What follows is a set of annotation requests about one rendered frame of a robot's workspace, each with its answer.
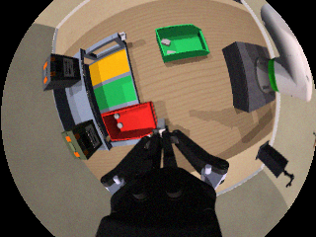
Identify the red bin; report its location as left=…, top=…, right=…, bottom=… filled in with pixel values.
left=102, top=101, right=157, bottom=140

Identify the green bin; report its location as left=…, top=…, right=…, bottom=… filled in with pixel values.
left=155, top=24, right=210, bottom=63

